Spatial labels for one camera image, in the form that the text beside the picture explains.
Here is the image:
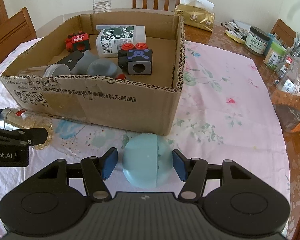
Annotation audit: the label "jar of gold pieces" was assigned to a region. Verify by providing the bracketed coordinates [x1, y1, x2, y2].
[0, 107, 53, 150]

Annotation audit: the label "light blue oval case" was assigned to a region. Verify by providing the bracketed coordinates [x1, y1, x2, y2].
[122, 133, 173, 189]

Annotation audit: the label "clear plastic jar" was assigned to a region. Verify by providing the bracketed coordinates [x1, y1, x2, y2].
[18, 63, 71, 77]

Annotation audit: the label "grey shark plush toy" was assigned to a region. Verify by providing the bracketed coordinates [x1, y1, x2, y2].
[70, 50, 126, 80]

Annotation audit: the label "red black toy truck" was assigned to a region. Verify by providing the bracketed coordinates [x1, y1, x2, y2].
[65, 31, 91, 52]

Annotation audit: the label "black cube toy red buttons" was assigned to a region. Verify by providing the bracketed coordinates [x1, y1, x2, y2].
[117, 42, 153, 75]

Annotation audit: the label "green white cotton swab box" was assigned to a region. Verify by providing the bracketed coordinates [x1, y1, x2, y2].
[96, 24, 146, 57]

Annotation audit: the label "black square box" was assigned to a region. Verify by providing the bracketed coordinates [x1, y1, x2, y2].
[57, 50, 84, 70]

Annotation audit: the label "pink floral tablecloth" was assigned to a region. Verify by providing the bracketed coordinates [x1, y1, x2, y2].
[0, 41, 290, 238]

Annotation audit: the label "cardboard box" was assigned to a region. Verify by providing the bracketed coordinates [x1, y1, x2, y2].
[0, 9, 185, 135]

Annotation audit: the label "wooden chair left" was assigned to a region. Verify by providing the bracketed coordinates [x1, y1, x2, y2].
[0, 0, 37, 64]

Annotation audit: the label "large clear snack jar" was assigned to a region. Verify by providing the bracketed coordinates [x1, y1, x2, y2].
[270, 57, 300, 132]

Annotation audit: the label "green lid small bottle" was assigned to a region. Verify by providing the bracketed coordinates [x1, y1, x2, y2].
[264, 42, 286, 70]

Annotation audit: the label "black lid glass jar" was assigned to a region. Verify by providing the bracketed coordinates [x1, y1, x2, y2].
[244, 26, 270, 56]

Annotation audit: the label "gold tissue pack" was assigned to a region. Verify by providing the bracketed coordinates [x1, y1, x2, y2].
[174, 0, 215, 32]

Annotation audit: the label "wooden chair right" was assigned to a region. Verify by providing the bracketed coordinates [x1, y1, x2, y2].
[270, 18, 296, 47]

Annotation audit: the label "pen holder jar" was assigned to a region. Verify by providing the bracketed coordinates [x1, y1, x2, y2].
[275, 33, 300, 79]

